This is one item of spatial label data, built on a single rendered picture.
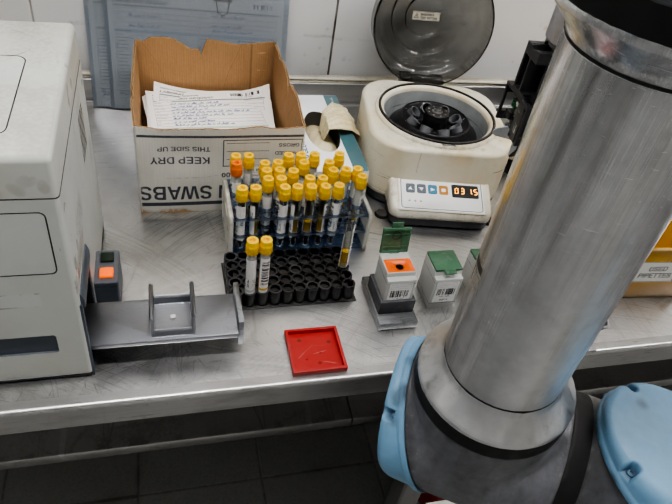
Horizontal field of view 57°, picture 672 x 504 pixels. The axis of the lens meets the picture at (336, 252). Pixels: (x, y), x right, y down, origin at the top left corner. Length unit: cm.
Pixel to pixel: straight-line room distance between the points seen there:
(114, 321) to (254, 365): 17
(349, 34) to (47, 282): 79
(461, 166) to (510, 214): 67
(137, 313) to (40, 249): 18
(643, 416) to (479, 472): 13
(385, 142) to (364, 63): 34
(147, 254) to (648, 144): 73
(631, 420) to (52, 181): 50
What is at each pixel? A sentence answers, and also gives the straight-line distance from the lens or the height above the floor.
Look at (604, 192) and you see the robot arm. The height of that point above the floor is 134.
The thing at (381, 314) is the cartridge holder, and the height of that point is 89.
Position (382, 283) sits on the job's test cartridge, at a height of 93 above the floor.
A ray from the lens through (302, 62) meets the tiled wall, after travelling 126.
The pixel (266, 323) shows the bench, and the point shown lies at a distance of 82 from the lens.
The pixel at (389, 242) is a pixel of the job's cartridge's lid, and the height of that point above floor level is 97.
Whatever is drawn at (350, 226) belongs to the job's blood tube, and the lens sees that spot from 82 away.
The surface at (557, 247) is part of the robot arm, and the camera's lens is 34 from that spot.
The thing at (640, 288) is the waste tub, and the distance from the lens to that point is 104.
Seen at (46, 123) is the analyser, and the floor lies 117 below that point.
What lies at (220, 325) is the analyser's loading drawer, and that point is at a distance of 76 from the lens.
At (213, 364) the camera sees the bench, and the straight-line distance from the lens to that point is 78.
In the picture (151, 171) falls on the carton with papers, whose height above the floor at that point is 95.
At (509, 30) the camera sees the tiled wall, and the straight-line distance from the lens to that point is 138.
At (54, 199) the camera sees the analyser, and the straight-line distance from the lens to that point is 60.
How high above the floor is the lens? 149
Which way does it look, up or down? 41 degrees down
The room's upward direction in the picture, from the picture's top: 10 degrees clockwise
